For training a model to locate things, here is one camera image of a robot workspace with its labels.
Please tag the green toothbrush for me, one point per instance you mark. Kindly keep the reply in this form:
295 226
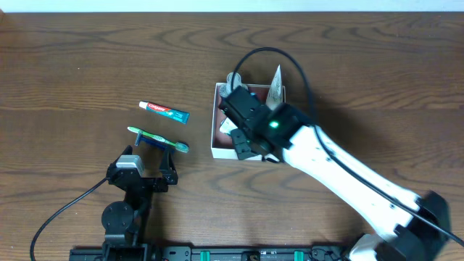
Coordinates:
182 147

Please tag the green white soap box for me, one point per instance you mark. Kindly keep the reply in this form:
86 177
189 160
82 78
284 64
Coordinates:
227 126

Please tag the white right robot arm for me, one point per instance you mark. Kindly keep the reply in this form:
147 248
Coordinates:
406 226

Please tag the white box pink interior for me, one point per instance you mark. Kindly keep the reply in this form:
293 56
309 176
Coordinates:
221 144

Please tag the white shampoo tube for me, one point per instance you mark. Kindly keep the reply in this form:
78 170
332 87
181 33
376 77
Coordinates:
275 92

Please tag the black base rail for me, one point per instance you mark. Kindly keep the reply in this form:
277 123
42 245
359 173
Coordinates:
206 253

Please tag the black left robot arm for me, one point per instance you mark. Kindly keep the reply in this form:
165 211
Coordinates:
124 221

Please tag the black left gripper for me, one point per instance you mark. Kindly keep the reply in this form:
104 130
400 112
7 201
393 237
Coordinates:
149 183

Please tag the blue razor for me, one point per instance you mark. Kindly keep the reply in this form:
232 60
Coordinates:
141 138

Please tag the blue pump soap bottle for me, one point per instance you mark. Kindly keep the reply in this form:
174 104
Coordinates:
233 80

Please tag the Colgate toothpaste tube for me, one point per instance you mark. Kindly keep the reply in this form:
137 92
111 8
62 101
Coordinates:
170 113

